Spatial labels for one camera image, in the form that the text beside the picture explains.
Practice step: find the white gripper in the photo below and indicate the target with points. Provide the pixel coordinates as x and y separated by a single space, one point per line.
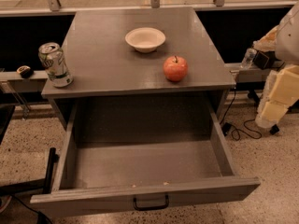
288 39

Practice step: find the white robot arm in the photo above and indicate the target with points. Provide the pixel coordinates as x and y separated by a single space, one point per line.
287 41

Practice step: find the open grey top drawer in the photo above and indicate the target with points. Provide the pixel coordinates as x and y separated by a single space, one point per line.
117 148

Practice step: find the clear water bottle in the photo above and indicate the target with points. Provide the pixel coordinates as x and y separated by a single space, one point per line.
248 58

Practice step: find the red apple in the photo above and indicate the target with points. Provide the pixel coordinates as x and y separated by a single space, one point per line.
175 68

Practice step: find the white paper bowl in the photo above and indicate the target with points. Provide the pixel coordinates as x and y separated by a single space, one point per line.
145 40

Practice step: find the grey cabinet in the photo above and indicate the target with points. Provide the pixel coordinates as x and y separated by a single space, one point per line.
102 63

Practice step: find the black yellow tape measure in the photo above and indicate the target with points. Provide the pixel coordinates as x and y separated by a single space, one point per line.
25 71

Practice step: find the grey side ledge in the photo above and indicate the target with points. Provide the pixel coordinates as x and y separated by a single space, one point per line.
11 82

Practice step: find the black drawer handle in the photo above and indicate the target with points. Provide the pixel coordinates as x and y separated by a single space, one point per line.
151 204

